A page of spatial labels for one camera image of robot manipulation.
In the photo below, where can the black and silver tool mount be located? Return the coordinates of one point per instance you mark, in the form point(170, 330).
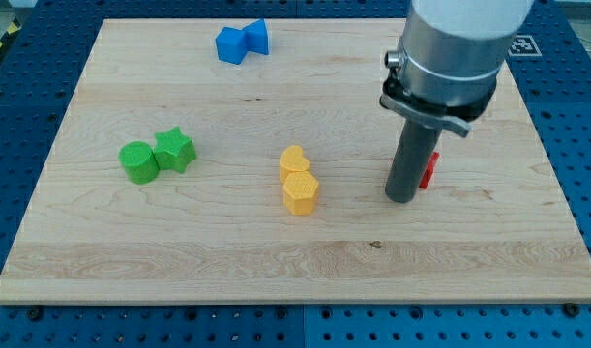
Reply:
point(455, 119)

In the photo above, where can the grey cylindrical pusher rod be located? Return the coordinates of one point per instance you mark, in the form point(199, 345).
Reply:
point(415, 148)

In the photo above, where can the red star block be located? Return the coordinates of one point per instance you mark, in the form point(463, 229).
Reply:
point(429, 171)

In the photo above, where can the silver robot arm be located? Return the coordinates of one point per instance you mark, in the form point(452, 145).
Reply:
point(442, 76)

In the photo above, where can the wooden board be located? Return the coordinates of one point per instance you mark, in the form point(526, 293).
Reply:
point(178, 179)

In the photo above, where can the green star block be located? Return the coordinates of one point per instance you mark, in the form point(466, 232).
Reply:
point(174, 150)

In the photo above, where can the fiducial marker tag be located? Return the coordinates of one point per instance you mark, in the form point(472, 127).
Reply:
point(524, 46)

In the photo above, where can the yellow hexagon block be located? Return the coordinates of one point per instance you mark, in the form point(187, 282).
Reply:
point(300, 193)

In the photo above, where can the yellow heart block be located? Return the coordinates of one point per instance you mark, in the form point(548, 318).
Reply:
point(292, 160)

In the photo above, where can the blue triangular block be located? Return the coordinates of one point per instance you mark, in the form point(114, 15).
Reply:
point(257, 38)

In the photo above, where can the blue cube block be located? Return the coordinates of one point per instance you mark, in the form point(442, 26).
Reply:
point(231, 45)

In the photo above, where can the green cylinder block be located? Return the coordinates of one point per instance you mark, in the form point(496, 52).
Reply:
point(139, 163)

